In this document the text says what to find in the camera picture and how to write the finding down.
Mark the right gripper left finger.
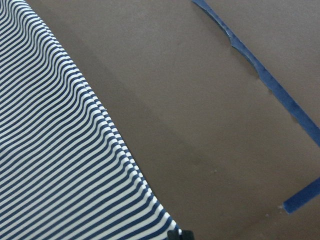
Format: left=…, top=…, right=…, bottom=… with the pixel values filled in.
left=167, top=230, right=181, bottom=240

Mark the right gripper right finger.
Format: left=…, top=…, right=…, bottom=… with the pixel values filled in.
left=180, top=230, right=194, bottom=240

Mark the navy white striped polo shirt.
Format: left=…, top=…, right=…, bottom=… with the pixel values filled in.
left=0, top=0, right=179, bottom=240

